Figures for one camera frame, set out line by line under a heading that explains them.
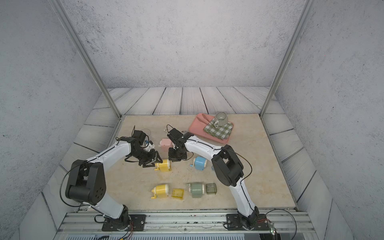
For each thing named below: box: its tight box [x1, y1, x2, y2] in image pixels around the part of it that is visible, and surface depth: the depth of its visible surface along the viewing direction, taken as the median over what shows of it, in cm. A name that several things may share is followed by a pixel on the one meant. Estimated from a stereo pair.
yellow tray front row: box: [171, 188, 184, 200], surface depth 84 cm
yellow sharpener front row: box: [151, 184, 169, 199], surface depth 78 cm
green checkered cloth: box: [204, 118, 234, 140], surface depth 113 cm
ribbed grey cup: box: [214, 111, 228, 128], surface depth 110 cm
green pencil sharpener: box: [185, 182, 205, 199], surface depth 79 cm
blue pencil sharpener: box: [189, 156, 207, 171], surface depth 89 cm
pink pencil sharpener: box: [158, 138, 173, 153], surface depth 98 cm
